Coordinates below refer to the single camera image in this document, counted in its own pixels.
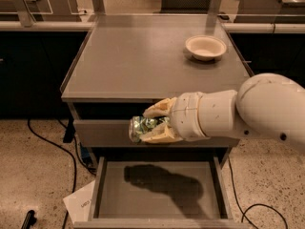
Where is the grey top drawer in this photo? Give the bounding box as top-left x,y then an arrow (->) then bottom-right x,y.
73,119 -> 239,148

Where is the white paper sheet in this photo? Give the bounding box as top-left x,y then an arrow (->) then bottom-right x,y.
63,181 -> 95,224

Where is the black floor cable left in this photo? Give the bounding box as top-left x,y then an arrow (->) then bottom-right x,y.
26,117 -> 96,229

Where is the white horizontal rail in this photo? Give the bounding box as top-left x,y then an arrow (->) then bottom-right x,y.
0,21 -> 305,34

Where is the grey drawer cabinet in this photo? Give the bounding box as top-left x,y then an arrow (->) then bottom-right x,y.
61,13 -> 252,160

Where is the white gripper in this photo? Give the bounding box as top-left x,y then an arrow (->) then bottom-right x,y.
140,92 -> 208,144

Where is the crushed green can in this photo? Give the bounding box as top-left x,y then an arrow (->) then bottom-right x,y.
129,116 -> 169,143

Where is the open grey middle drawer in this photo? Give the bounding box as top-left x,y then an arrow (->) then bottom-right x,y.
74,158 -> 248,229

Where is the white paper bowl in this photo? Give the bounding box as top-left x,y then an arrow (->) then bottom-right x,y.
185,35 -> 227,61

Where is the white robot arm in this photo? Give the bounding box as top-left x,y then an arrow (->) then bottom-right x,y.
140,73 -> 305,153

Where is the black floor cable right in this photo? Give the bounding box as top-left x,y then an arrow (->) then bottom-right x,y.
227,157 -> 289,229

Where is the black floor cable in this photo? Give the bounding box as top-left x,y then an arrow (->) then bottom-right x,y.
26,117 -> 96,229
227,157 -> 289,229

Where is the black object on floor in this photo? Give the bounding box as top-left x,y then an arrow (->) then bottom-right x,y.
21,210 -> 36,229

